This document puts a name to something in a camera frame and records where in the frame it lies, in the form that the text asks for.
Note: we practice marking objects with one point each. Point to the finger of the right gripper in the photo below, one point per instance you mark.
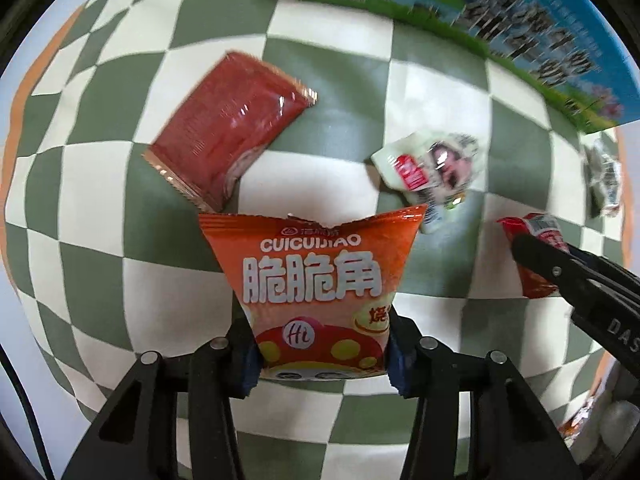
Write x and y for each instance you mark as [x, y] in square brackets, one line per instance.
[587, 281]

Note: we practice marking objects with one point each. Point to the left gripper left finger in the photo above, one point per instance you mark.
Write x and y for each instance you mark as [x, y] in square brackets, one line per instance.
[134, 436]

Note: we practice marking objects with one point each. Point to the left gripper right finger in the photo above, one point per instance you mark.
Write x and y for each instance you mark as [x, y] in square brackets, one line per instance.
[512, 436]

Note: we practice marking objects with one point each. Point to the red small snack packet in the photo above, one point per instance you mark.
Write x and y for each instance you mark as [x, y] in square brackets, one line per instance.
[535, 241]

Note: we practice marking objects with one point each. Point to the orange cuicuijiao snack bag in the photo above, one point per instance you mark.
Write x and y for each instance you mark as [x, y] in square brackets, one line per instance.
[317, 299]

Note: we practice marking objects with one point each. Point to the clear wrapped small snack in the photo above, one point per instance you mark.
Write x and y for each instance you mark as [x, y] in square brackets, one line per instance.
[605, 180]

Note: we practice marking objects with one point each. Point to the green white checkered cloth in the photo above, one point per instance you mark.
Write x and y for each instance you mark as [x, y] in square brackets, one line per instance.
[107, 258]

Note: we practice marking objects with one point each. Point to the white small snack packet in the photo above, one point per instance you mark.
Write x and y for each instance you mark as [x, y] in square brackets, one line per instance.
[431, 168]

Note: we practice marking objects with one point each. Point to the blue green milk carton box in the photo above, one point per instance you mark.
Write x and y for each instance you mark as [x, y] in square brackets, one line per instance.
[563, 48]

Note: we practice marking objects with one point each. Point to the dark red flat packet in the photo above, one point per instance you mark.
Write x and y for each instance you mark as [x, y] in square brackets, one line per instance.
[226, 123]

